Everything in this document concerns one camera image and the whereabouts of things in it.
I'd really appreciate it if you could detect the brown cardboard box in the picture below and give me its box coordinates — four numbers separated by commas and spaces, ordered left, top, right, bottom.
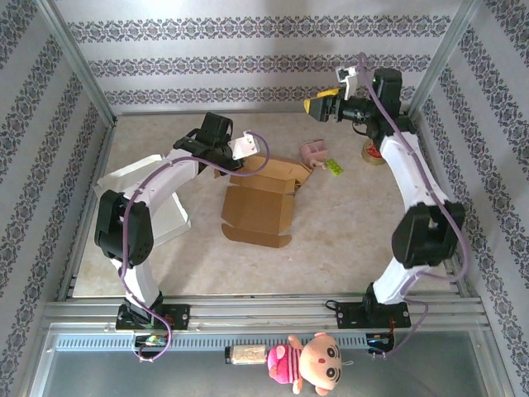
212, 155, 313, 249

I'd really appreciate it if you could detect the white teal paper box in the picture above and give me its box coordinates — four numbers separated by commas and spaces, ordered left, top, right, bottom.
93, 153, 193, 249

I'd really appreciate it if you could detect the pink plastic toy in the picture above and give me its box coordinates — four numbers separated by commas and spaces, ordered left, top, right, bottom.
299, 140, 330, 169

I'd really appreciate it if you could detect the gold round tin red lid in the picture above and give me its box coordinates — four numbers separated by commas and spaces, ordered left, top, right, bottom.
360, 138, 392, 166

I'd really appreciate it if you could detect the small electronics board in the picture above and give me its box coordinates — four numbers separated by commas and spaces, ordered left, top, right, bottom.
134, 333, 169, 348
366, 332, 393, 349

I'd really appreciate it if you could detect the beige block with black end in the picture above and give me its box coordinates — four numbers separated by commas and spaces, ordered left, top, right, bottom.
224, 345, 270, 366

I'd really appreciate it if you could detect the grey metal sheet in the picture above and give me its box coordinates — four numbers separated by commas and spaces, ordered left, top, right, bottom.
24, 324, 509, 397

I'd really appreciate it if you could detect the pink plush doll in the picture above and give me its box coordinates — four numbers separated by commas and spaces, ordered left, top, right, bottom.
267, 333, 345, 395

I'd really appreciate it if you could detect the aluminium frame post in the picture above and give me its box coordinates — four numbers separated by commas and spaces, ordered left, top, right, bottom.
36, 0, 119, 125
406, 0, 484, 123

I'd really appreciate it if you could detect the aluminium side rail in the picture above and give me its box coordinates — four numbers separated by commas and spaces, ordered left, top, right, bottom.
57, 119, 119, 301
403, 113, 472, 299

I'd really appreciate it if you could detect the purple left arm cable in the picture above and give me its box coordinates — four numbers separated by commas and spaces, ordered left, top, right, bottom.
117, 132, 272, 365

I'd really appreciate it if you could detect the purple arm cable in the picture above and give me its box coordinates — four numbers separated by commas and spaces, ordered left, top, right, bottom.
117, 132, 272, 365
357, 52, 471, 361

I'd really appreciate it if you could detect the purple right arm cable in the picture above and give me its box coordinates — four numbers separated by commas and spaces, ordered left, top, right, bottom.
357, 52, 471, 361

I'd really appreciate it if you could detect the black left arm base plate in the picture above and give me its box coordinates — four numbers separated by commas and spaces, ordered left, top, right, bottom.
115, 304, 191, 332

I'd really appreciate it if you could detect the aluminium mounting rail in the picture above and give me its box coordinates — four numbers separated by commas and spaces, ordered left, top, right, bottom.
41, 294, 485, 332

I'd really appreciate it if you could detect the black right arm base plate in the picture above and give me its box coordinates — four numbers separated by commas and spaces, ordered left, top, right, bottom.
336, 300, 411, 331

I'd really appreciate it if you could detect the grey slotted cable duct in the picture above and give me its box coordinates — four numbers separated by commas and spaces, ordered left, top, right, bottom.
55, 332, 396, 353

